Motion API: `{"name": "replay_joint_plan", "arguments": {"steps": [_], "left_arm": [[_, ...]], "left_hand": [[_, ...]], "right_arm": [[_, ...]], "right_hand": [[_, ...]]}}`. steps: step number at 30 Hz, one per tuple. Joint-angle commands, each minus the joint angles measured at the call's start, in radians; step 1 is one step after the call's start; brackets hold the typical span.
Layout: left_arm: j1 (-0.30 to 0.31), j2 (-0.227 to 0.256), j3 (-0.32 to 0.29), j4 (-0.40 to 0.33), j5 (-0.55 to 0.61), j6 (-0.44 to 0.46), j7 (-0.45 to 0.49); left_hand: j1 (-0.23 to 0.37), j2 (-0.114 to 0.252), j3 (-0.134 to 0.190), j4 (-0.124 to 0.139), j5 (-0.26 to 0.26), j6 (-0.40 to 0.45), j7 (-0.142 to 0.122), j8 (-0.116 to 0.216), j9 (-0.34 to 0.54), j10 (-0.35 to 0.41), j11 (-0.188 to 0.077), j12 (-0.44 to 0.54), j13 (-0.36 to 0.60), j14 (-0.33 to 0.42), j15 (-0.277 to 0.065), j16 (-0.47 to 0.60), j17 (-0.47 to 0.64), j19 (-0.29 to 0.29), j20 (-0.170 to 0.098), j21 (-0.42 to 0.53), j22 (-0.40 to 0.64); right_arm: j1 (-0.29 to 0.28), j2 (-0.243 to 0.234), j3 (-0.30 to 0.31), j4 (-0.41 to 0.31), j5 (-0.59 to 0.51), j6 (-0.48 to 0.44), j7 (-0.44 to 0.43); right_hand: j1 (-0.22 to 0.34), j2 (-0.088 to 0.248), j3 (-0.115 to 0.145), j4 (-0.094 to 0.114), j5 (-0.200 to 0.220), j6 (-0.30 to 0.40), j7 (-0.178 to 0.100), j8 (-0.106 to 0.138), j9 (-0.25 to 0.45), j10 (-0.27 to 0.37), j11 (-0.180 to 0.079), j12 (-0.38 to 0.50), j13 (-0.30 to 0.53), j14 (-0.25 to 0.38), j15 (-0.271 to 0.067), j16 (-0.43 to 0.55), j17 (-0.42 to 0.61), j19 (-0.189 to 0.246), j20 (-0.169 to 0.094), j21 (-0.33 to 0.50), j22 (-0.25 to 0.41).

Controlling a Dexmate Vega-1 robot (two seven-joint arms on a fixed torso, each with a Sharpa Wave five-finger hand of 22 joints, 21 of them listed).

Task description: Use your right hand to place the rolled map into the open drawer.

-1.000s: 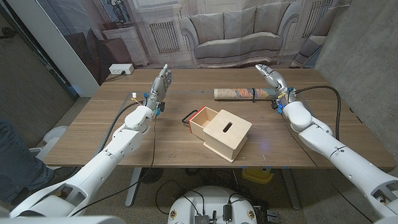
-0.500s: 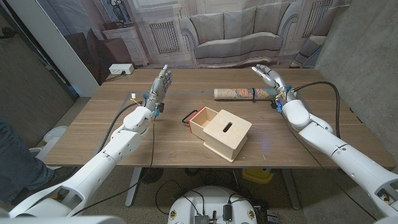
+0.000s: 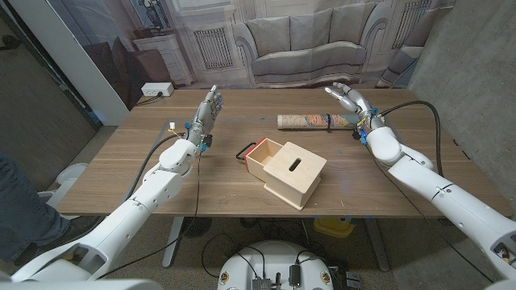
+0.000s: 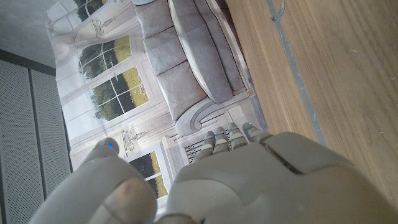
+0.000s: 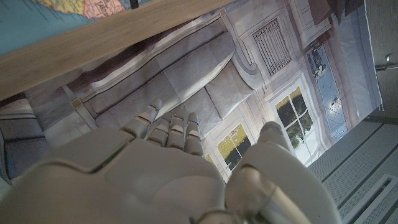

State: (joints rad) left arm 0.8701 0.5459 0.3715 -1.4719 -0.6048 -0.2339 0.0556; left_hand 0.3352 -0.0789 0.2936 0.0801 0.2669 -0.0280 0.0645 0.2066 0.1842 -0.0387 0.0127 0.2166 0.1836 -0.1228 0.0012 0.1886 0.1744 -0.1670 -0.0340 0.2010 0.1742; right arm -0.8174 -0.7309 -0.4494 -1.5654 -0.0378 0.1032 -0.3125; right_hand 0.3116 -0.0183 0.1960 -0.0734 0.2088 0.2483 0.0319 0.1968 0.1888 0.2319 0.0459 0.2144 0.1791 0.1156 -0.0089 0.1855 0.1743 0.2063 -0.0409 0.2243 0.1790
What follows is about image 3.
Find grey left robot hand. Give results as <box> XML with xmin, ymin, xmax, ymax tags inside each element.
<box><xmin>185</xmin><ymin>84</ymin><xmax>224</xmax><ymax>146</ymax></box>

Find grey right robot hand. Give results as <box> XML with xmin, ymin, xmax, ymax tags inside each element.
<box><xmin>324</xmin><ymin>81</ymin><xmax>384</xmax><ymax>131</ymax></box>

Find paper map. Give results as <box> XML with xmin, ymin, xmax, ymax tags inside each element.
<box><xmin>277</xmin><ymin>114</ymin><xmax>362</xmax><ymax>131</ymax></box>

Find wooden drawer with red front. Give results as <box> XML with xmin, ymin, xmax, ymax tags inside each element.
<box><xmin>243</xmin><ymin>137</ymin><xmax>284</xmax><ymax>183</ymax></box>

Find white power strip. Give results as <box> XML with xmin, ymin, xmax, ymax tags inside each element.
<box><xmin>140</xmin><ymin>81</ymin><xmax>175</xmax><ymax>97</ymax></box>

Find printed living room backdrop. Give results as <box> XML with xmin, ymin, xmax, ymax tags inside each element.
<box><xmin>46</xmin><ymin>0</ymin><xmax>456</xmax><ymax>110</ymax></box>

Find wooden box with slot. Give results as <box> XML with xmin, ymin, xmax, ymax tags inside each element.
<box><xmin>262</xmin><ymin>141</ymin><xmax>328</xmax><ymax>211</ymax></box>

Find black round floor fixture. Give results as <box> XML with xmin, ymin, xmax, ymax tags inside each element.
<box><xmin>181</xmin><ymin>217</ymin><xmax>213</xmax><ymax>238</ymax></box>

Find yellow floor object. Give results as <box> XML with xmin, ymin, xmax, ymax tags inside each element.
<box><xmin>313</xmin><ymin>217</ymin><xmax>356</xmax><ymax>238</ymax></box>

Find grey metal table leg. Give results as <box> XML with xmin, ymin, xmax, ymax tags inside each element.
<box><xmin>161</xmin><ymin>217</ymin><xmax>185</xmax><ymax>269</ymax></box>
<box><xmin>364</xmin><ymin>219</ymin><xmax>391</xmax><ymax>271</ymax></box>

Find white floor stand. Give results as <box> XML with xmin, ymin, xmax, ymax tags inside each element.
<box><xmin>38</xmin><ymin>162</ymin><xmax>89</xmax><ymax>221</ymax></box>

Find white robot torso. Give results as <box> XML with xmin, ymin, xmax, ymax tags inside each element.
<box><xmin>217</xmin><ymin>240</ymin><xmax>335</xmax><ymax>290</ymax></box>

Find grey floor box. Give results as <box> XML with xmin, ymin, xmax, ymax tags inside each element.
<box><xmin>345</xmin><ymin>271</ymin><xmax>363</xmax><ymax>290</ymax></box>

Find small black electronic module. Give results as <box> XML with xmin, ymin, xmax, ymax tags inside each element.
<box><xmin>288</xmin><ymin>264</ymin><xmax>302</xmax><ymax>288</ymax></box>

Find person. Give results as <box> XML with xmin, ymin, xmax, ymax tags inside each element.
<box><xmin>0</xmin><ymin>152</ymin><xmax>102</xmax><ymax>267</ymax></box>

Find black drawer pull strap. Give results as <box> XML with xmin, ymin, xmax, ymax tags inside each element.
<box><xmin>235</xmin><ymin>141</ymin><xmax>258</xmax><ymax>161</ymax></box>

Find black power strip cord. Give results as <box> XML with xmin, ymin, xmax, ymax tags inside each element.
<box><xmin>135</xmin><ymin>91</ymin><xmax>164</xmax><ymax>106</ymax></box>

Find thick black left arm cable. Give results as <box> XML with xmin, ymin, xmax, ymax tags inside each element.
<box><xmin>124</xmin><ymin>132</ymin><xmax>186</xmax><ymax>202</ymax></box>

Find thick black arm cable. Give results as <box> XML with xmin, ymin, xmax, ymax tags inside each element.
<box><xmin>377</xmin><ymin>100</ymin><xmax>444</xmax><ymax>178</ymax></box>
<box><xmin>124</xmin><ymin>132</ymin><xmax>186</xmax><ymax>202</ymax></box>

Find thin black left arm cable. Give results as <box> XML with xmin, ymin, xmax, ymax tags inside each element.
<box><xmin>96</xmin><ymin>151</ymin><xmax>202</xmax><ymax>281</ymax></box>

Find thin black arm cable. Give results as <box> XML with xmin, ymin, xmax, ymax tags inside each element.
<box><xmin>362</xmin><ymin>143</ymin><xmax>495</xmax><ymax>284</ymax></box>
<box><xmin>96</xmin><ymin>151</ymin><xmax>202</xmax><ymax>281</ymax></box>

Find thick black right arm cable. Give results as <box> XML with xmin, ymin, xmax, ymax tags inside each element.
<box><xmin>377</xmin><ymin>100</ymin><xmax>444</xmax><ymax>178</ymax></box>

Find black floor cable loop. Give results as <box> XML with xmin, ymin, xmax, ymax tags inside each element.
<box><xmin>200</xmin><ymin>232</ymin><xmax>267</xmax><ymax>279</ymax></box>

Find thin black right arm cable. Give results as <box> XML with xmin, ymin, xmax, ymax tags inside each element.
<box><xmin>362</xmin><ymin>143</ymin><xmax>495</xmax><ymax>284</ymax></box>

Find black door handle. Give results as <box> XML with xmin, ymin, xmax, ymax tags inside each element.
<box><xmin>0</xmin><ymin>34</ymin><xmax>23</xmax><ymax>52</ymax></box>

